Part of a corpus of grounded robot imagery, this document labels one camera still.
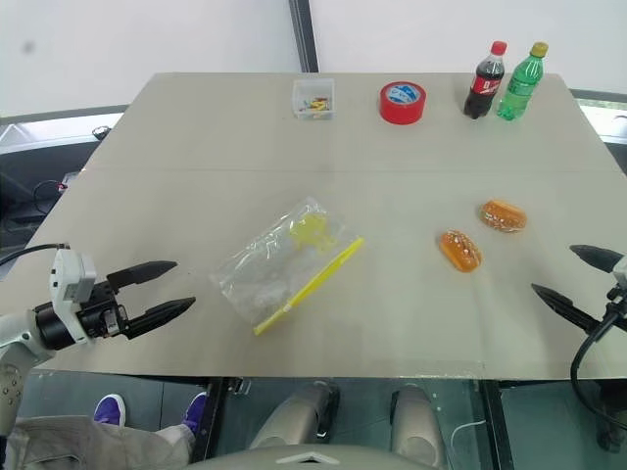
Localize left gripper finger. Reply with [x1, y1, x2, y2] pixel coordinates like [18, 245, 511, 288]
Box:
[106, 260, 179, 296]
[121, 296, 198, 341]

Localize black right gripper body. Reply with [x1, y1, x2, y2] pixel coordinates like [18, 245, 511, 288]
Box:
[604, 286, 627, 320]

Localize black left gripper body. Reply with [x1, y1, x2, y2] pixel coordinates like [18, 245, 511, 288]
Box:
[77, 279, 133, 341]

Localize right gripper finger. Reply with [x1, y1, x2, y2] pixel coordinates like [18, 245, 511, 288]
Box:
[568, 244, 626, 274]
[530, 282, 603, 340]

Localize orange sesame bread roll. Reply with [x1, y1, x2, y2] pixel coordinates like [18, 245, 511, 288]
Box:
[478, 197, 529, 235]
[437, 228, 484, 274]

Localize clear bag with yellow zipper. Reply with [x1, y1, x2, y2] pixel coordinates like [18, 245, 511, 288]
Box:
[208, 195, 366, 338]

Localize purple shoe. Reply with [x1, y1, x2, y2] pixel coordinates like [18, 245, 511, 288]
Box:
[182, 391, 210, 436]
[92, 393, 128, 428]

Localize black table leg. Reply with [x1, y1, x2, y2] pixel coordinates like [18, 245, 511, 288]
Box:
[478, 379, 514, 470]
[201, 376, 232, 465]

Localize beige trouser leg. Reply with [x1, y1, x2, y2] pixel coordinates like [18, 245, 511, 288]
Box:
[3, 414, 193, 470]

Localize grey rounded robot shell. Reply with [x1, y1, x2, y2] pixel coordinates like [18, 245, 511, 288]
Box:
[248, 381, 341, 450]
[390, 384, 446, 467]

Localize green bottle with yellow cap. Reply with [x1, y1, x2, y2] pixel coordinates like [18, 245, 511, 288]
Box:
[496, 41, 551, 122]

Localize cola bottle with red cap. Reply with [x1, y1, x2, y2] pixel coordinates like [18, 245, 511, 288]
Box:
[462, 40, 509, 120]

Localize grey robot torso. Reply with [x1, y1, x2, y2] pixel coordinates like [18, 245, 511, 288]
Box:
[188, 443, 442, 470]

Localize coloured small clips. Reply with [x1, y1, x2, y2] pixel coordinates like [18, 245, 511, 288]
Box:
[297, 96, 332, 118]

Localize red tape roll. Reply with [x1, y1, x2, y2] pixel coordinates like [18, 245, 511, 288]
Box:
[377, 80, 428, 126]

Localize clear plastic box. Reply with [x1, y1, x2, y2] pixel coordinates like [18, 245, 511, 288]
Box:
[291, 77, 338, 120]

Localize dark grey pillar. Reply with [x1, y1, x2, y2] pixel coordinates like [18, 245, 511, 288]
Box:
[287, 0, 321, 74]

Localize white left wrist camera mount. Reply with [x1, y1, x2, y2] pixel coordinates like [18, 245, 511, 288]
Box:
[47, 247, 99, 347]

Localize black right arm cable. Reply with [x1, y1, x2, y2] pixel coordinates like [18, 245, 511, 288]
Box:
[569, 288, 627, 433]

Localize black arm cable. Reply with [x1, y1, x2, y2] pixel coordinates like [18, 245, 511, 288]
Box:
[569, 288, 627, 433]
[0, 242, 68, 268]

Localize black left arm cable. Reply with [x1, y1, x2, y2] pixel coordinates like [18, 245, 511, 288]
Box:
[0, 242, 68, 268]

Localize thin white floor cable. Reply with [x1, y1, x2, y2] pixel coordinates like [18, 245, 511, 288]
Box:
[451, 417, 487, 452]

